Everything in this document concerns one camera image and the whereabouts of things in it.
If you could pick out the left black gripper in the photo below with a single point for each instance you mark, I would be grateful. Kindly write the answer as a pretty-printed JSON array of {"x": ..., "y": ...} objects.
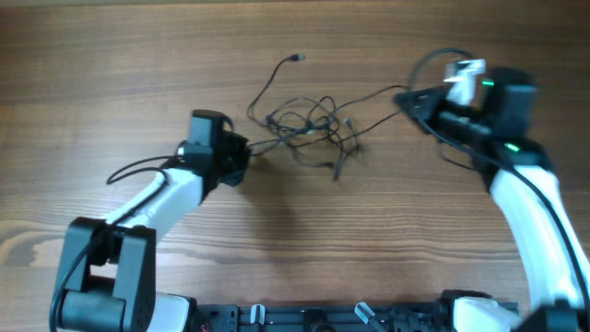
[{"x": 241, "y": 144}]

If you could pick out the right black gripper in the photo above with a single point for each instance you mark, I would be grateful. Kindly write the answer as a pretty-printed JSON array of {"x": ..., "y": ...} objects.
[{"x": 430, "y": 100}]

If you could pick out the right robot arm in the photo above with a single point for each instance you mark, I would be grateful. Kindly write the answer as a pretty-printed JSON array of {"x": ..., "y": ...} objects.
[{"x": 520, "y": 179}]

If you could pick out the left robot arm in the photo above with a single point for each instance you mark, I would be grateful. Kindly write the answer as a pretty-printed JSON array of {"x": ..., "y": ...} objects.
[{"x": 106, "y": 278}]

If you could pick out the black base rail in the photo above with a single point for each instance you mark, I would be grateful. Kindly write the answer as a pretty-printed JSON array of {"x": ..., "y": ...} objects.
[{"x": 397, "y": 317}]

